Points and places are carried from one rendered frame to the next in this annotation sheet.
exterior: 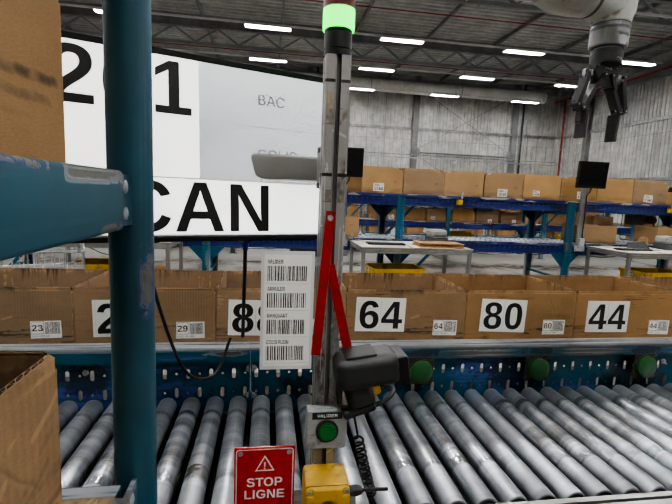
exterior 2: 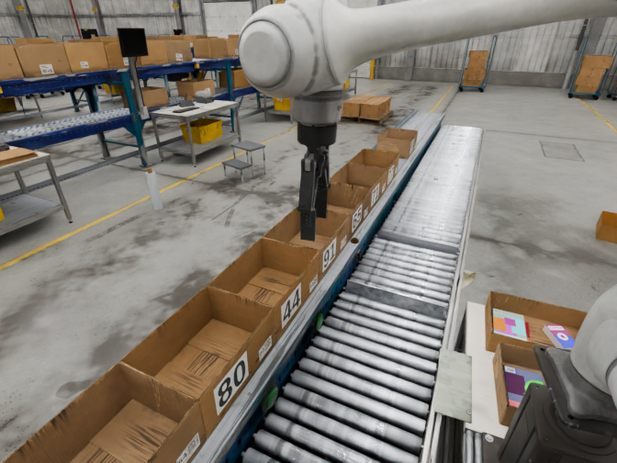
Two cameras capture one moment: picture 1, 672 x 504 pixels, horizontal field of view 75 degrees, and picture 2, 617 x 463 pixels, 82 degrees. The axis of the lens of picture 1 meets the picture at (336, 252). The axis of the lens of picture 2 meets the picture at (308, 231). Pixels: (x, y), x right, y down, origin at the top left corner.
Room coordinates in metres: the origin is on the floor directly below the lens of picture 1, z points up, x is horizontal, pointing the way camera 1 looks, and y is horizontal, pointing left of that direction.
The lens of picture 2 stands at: (0.82, -0.10, 1.88)
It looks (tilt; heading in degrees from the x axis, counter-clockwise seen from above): 30 degrees down; 304
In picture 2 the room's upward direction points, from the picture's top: straight up
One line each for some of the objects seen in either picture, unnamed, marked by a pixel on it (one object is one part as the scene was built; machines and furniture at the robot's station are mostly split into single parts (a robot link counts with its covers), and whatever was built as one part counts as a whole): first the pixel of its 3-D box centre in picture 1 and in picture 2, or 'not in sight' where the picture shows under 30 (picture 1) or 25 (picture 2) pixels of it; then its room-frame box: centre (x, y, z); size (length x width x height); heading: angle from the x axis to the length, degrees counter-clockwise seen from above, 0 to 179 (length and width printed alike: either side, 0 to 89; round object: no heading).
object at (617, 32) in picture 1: (608, 39); (317, 106); (1.19, -0.67, 1.76); 0.09 x 0.09 x 0.06
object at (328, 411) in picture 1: (325, 426); not in sight; (0.69, 0.00, 0.95); 0.07 x 0.03 x 0.07; 99
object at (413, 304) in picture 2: not in sight; (392, 299); (1.22, -1.41, 0.76); 0.46 x 0.01 x 0.09; 9
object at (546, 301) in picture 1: (498, 304); (207, 350); (1.56, -0.59, 0.96); 0.39 x 0.29 x 0.17; 99
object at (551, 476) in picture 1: (512, 438); not in sight; (1.08, -0.48, 0.72); 0.52 x 0.05 x 0.05; 9
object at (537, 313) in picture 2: not in sight; (538, 331); (0.64, -1.52, 0.80); 0.38 x 0.28 x 0.10; 11
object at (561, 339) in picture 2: not in sight; (560, 339); (0.55, -1.56, 0.77); 0.13 x 0.07 x 0.04; 124
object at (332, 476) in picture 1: (347, 496); not in sight; (0.67, -0.04, 0.84); 0.15 x 0.09 x 0.07; 99
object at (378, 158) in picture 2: not in sight; (374, 168); (1.86, -2.52, 0.96); 0.39 x 0.29 x 0.17; 99
